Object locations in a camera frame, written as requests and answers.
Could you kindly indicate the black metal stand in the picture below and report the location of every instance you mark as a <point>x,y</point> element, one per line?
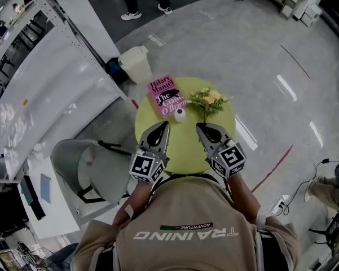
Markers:
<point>328,233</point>

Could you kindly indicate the grey plastic chair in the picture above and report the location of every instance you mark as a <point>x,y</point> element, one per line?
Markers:
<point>101,174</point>

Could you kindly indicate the small white ribbed pot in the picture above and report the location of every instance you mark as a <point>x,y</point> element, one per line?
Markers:
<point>180,115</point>

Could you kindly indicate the person's left forearm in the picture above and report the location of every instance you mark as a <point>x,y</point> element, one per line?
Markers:
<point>135,199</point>

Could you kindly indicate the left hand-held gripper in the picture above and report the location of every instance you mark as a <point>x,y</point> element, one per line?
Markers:
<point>142,166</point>

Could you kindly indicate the white power strip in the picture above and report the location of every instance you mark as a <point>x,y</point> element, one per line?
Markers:
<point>279,206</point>

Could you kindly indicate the person's right forearm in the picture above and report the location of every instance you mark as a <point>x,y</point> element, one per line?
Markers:
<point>244,196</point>

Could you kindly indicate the round yellow-green table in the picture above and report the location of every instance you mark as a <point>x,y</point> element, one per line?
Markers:
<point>186,140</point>

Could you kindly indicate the black monitor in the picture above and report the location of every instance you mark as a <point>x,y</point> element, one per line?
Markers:
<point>31,196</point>

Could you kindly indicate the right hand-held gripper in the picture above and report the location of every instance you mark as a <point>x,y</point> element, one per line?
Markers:
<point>229,159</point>

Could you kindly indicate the white perforated metal rack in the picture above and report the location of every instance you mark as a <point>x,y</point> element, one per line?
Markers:
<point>59,27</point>

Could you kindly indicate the yellow flowers bouquet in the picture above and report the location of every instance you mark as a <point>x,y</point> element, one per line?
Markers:
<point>210,98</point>

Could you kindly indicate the white desk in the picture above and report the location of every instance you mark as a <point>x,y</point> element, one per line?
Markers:
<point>53,207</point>

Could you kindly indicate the dark blue bag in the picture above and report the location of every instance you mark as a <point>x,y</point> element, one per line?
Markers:
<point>115,70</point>

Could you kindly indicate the pink book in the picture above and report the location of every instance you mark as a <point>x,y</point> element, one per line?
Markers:
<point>166,96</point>

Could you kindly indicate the white storage boxes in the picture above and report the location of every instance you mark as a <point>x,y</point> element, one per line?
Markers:
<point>304,10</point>

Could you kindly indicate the person's beige shirt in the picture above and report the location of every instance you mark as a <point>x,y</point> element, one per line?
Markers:
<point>186,207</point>

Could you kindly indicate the white lidded trash bin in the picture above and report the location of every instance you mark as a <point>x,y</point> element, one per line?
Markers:
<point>136,65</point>

